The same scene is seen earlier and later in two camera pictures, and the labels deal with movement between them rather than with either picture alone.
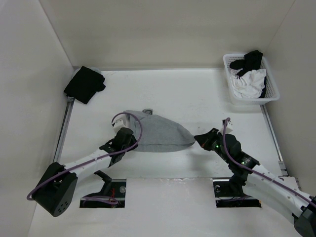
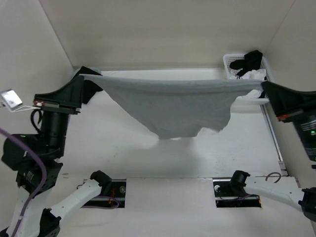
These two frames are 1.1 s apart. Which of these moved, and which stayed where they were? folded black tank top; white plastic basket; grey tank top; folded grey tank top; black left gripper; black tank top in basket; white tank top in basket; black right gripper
Moved: black left gripper; black right gripper; grey tank top
Stayed: white tank top in basket; folded black tank top; white plastic basket; folded grey tank top; black tank top in basket
